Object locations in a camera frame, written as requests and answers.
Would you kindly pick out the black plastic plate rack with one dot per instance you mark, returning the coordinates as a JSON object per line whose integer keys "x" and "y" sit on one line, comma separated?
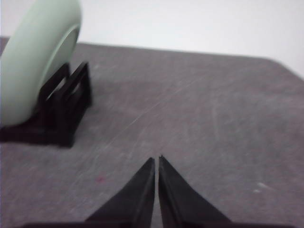
{"x": 64, "y": 97}

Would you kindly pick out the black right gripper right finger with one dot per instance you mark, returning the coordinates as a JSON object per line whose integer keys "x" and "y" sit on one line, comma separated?
{"x": 180, "y": 204}

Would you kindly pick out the light green plate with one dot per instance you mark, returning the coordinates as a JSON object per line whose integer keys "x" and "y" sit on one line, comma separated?
{"x": 38, "y": 43}

